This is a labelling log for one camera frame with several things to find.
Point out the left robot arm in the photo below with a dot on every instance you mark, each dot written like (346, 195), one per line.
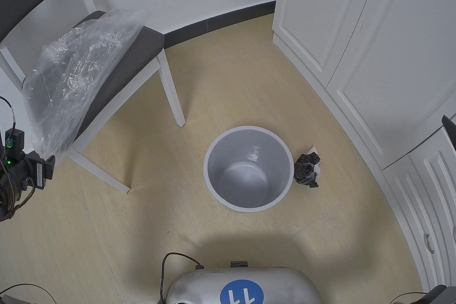
(7, 188)

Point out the white wardrobe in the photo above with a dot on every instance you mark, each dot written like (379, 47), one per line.
(374, 28)

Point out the white trash bin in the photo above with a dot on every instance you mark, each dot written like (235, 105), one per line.
(228, 199)

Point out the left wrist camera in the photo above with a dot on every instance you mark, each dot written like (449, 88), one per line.
(16, 138)

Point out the black plastic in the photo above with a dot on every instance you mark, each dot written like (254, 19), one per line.
(304, 170)

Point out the grey and white chair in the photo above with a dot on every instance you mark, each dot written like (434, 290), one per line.
(131, 56)

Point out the clear plastic bag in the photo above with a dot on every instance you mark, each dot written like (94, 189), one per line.
(71, 81)

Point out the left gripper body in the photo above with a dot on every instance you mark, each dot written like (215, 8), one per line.
(39, 170)

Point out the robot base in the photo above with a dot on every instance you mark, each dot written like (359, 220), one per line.
(249, 284)

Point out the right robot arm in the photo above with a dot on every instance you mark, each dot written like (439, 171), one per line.
(441, 297)

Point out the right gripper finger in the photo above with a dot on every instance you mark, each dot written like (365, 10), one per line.
(451, 128)

